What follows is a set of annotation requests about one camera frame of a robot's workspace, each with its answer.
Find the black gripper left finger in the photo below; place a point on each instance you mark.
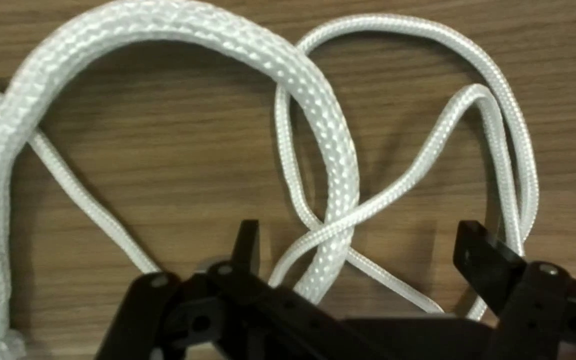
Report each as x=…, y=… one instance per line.
x=281, y=313

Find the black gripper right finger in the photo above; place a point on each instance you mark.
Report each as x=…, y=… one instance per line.
x=540, y=313

